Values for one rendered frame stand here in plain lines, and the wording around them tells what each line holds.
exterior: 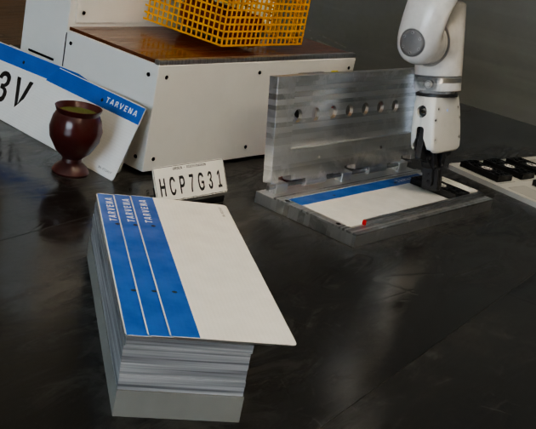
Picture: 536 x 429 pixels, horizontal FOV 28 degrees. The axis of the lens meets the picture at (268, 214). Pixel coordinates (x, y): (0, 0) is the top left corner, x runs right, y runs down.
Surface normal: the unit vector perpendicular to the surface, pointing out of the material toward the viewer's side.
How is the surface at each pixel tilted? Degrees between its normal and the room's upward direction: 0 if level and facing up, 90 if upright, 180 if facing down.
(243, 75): 90
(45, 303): 0
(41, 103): 69
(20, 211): 0
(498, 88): 90
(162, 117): 90
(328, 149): 81
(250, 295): 0
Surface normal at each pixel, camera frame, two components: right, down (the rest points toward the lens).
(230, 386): 0.22, 0.36
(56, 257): 0.19, -0.93
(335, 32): -0.53, 0.18
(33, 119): -0.57, -0.23
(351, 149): 0.77, 0.19
